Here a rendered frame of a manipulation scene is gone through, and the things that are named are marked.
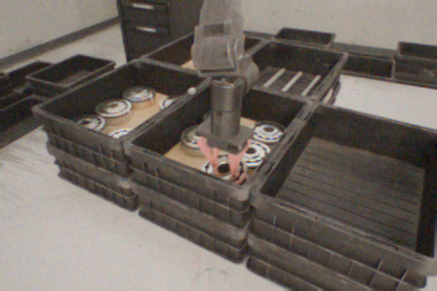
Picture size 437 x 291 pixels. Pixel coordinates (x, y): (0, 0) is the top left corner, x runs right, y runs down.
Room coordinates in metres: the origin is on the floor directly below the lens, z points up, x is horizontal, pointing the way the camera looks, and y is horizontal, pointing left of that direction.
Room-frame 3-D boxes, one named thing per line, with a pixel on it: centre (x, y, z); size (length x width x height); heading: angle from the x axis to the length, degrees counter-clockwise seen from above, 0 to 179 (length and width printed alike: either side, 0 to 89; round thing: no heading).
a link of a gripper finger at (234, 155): (0.54, -0.02, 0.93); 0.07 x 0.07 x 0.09; 60
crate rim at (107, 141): (0.82, 0.24, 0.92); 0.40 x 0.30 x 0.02; 150
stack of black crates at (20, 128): (1.43, 0.99, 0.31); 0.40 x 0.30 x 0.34; 155
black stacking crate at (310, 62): (1.02, -0.22, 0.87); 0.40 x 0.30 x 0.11; 150
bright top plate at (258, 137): (0.73, -0.13, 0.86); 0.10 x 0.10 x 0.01
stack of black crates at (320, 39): (2.39, -0.62, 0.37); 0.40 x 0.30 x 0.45; 65
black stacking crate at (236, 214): (0.67, -0.02, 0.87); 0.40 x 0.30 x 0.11; 150
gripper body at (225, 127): (0.55, -0.02, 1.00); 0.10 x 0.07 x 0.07; 60
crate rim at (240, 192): (0.67, -0.02, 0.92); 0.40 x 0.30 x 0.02; 150
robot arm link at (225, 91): (0.55, -0.02, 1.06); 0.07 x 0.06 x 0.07; 155
